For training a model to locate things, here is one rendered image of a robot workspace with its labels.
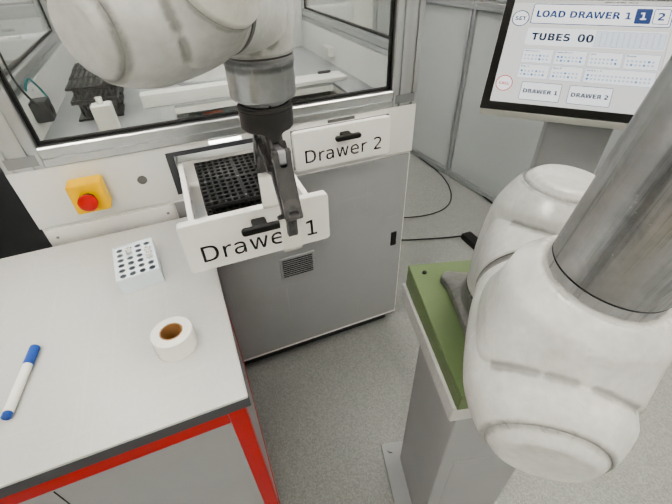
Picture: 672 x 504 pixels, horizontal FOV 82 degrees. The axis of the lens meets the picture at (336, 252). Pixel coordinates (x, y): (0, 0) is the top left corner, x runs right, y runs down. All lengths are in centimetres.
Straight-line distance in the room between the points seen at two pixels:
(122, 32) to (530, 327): 39
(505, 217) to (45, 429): 73
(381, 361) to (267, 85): 127
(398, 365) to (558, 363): 125
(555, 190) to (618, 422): 27
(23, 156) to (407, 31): 93
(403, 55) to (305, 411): 119
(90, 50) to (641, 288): 44
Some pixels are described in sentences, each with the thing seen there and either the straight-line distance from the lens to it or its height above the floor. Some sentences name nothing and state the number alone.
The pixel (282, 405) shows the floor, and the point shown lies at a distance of 153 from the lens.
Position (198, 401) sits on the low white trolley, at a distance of 68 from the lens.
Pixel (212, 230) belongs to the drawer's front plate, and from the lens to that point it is 75.
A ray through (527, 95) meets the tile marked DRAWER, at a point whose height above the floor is 99.
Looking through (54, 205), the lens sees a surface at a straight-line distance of 112.
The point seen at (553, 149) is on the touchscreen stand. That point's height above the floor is 83.
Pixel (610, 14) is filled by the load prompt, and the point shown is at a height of 116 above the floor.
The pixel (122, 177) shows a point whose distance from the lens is 107.
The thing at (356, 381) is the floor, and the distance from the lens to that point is 156.
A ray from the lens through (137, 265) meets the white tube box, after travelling 91.
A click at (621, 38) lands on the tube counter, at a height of 111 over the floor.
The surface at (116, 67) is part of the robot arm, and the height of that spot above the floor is 125.
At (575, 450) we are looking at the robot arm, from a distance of 41.
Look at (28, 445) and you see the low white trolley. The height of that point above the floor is 76.
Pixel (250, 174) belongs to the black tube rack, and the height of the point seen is 90.
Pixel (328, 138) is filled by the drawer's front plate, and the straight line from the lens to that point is 109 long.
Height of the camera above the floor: 132
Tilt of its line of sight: 39 degrees down
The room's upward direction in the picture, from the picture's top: 2 degrees counter-clockwise
